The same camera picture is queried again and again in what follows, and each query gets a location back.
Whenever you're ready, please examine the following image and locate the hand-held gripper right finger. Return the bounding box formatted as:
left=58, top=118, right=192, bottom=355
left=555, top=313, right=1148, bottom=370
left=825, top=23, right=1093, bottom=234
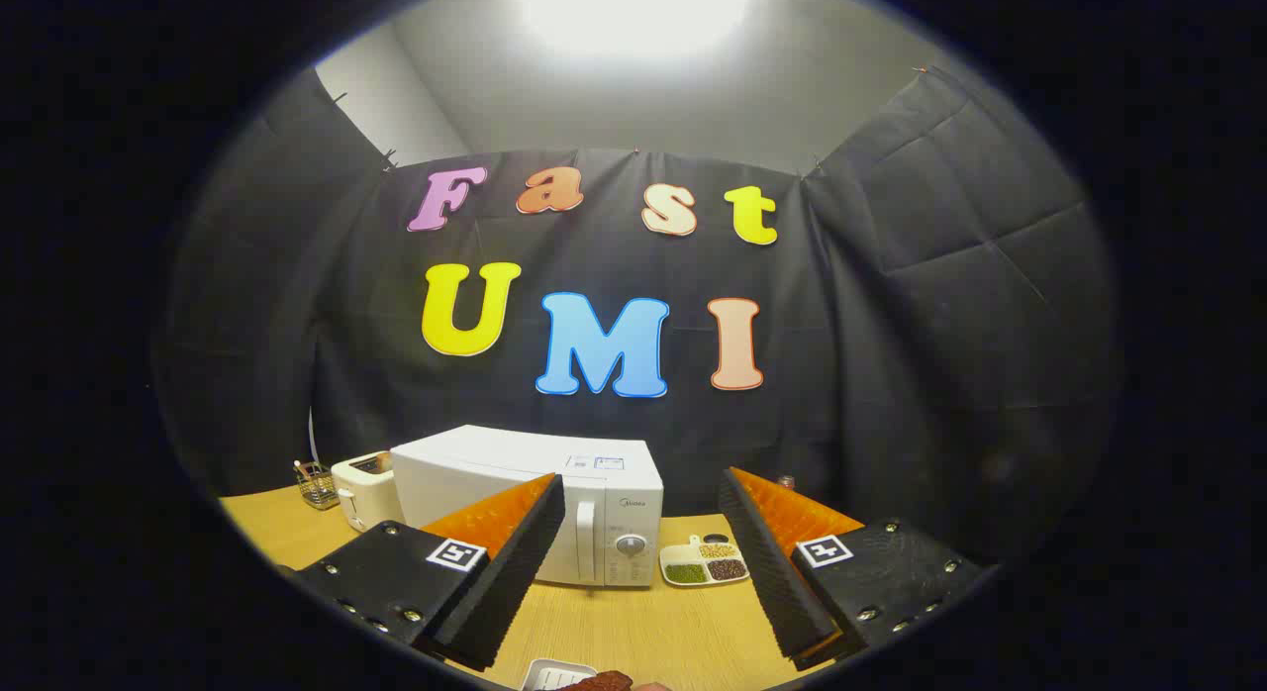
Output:
left=719, top=466, right=996, bottom=672

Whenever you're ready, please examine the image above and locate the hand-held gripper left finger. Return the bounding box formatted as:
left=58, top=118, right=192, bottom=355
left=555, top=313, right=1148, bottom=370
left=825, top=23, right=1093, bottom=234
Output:
left=287, top=473, right=566, bottom=672

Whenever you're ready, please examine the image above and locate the white toaster oven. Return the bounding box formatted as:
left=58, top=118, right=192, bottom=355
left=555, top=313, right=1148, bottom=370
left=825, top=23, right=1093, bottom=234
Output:
left=391, top=424, right=664, bottom=588

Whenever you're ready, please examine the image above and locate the white bread toaster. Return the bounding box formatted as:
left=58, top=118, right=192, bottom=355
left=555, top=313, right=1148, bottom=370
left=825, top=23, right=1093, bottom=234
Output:
left=331, top=451, right=405, bottom=532

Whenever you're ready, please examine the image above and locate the divided white bean dish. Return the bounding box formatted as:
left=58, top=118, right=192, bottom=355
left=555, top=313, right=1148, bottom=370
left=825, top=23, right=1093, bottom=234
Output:
left=659, top=536, right=748, bottom=588

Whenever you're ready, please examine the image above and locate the small white ridged tray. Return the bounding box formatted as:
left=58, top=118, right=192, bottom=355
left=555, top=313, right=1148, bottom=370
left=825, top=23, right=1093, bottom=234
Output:
left=522, top=657, right=600, bottom=691

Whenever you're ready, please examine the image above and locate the bright ceiling light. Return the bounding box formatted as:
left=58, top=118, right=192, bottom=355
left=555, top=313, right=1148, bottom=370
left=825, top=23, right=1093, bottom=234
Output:
left=520, top=0, right=753, bottom=58

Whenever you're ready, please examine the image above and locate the wire mesh utensil holder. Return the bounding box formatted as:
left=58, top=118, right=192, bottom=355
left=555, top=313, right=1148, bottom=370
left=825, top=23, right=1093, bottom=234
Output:
left=294, top=460, right=341, bottom=512

